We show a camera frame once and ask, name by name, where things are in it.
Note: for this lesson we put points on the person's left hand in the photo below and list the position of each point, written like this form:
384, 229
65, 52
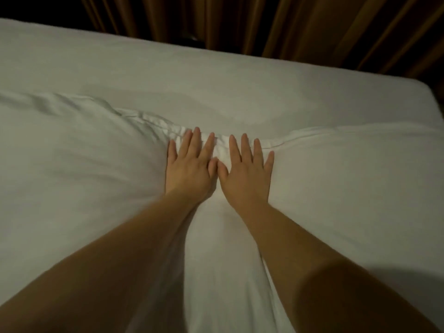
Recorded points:
191, 170

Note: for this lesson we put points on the person's right hand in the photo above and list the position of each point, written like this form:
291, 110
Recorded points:
246, 180

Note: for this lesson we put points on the white bed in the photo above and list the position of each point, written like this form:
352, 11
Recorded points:
208, 79

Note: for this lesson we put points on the white duvet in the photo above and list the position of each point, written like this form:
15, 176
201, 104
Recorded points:
76, 190

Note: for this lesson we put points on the person's right forearm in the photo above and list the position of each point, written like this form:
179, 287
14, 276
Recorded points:
333, 274

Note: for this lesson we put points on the person's left forearm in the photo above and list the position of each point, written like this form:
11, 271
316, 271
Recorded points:
97, 274

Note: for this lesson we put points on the brown curtain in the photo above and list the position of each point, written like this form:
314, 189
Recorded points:
291, 24

